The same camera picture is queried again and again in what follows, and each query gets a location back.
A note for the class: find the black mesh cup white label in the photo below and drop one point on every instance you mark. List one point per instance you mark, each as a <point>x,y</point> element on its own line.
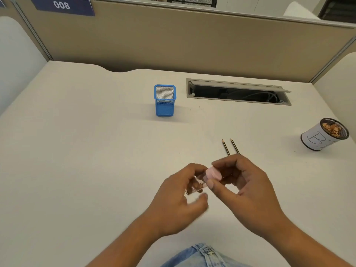
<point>313,137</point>

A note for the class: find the grey partition post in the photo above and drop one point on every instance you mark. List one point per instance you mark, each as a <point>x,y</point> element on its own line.
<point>332,60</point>
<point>33,30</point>

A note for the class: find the blue number sign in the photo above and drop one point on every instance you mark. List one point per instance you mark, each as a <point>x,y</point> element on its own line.
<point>2,4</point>
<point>61,4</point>

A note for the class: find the black yellow striped pencil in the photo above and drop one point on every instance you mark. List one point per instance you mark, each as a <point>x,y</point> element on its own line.
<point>235,146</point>
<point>225,147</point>

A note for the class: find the person's right hand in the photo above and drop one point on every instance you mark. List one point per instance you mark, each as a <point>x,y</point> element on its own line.
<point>256,200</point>

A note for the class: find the person's left hand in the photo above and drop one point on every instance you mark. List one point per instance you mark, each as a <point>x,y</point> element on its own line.
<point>169,208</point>

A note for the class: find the white rounded background divider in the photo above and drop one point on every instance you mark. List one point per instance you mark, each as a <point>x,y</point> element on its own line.
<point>300,11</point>

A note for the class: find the light blue jeans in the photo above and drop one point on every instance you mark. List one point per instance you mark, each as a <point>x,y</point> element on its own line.
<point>203,259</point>

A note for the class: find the white side divider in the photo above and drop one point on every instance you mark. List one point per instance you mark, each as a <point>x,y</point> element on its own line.
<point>16,61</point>
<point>339,88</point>

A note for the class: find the blue mesh pen holder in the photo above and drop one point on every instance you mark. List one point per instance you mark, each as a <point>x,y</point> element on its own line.
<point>164,111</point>

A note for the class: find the pink clear pencil sharpener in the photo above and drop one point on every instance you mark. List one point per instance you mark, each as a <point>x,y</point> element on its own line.
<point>212,173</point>

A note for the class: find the wide beige partition panel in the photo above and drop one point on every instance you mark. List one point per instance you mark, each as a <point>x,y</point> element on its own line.
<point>194,38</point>

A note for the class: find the black mesh office chair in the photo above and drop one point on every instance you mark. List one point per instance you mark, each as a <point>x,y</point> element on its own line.
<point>192,1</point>
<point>339,11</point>

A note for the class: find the narrow beige partition panel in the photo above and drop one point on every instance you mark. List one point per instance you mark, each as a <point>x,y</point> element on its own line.
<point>11,11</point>

